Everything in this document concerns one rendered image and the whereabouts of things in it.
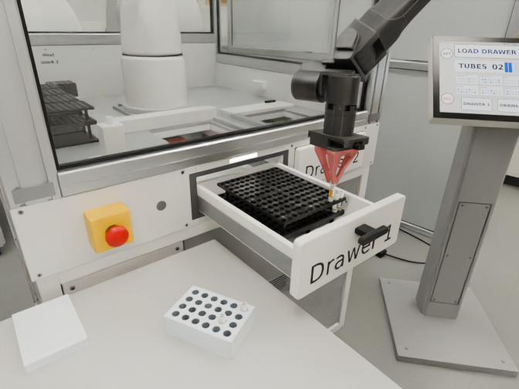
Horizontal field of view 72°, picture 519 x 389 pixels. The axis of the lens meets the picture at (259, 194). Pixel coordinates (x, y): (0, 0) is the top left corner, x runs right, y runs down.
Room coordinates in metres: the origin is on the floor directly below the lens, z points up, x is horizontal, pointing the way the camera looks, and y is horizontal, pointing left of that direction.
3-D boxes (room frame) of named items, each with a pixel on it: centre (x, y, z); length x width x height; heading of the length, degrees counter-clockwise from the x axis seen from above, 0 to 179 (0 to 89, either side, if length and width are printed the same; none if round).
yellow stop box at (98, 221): (0.58, 0.28, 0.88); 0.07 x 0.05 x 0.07; 130
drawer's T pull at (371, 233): (0.53, -0.19, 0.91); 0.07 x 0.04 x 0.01; 130
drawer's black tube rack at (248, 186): (0.71, -0.04, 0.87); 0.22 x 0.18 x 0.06; 40
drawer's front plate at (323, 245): (0.55, -0.17, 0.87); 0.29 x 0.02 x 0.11; 130
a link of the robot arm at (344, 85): (0.68, -0.14, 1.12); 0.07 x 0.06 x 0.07; 49
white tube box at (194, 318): (0.45, 0.08, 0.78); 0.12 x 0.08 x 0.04; 66
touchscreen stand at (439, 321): (1.25, -0.83, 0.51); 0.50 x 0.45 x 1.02; 172
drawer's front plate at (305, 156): (1.00, -0.21, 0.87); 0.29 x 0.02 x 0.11; 130
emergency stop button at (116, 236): (0.55, 0.26, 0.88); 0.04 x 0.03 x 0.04; 130
